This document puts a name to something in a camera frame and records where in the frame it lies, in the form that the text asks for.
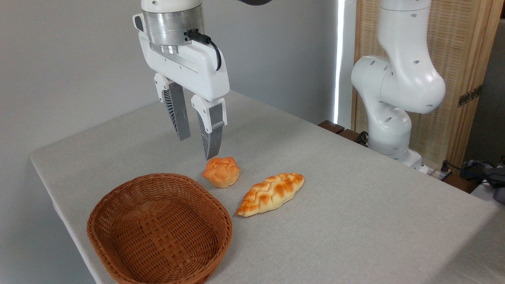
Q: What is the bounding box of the grey tablecloth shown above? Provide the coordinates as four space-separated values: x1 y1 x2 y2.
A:
30 89 505 284

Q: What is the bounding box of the black power cable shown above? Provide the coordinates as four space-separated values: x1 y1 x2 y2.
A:
440 159 505 187

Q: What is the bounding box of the dark brown wooden block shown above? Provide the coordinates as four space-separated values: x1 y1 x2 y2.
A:
318 120 346 135
339 129 362 143

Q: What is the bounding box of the metal screen hinge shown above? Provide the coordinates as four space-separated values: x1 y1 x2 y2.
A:
458 84 483 108

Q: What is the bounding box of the brown wicker basket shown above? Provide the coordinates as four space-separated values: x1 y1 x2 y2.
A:
86 173 233 284

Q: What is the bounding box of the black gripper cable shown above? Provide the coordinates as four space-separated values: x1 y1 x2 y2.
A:
187 29 222 71

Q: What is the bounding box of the braided bread loaf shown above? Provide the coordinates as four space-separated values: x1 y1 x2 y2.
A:
236 172 305 218

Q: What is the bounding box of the white power strip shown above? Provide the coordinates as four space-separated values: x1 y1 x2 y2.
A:
428 167 453 182

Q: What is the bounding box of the flower-shaped bread bun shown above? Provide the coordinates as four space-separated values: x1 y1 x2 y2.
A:
202 157 241 189

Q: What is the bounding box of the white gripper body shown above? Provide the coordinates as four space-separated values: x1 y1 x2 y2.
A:
138 32 230 102

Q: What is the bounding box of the wooden woven folding screen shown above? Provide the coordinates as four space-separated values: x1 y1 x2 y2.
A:
351 0 505 171

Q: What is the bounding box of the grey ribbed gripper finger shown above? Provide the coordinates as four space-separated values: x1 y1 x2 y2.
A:
154 73 192 142
191 94 228 161

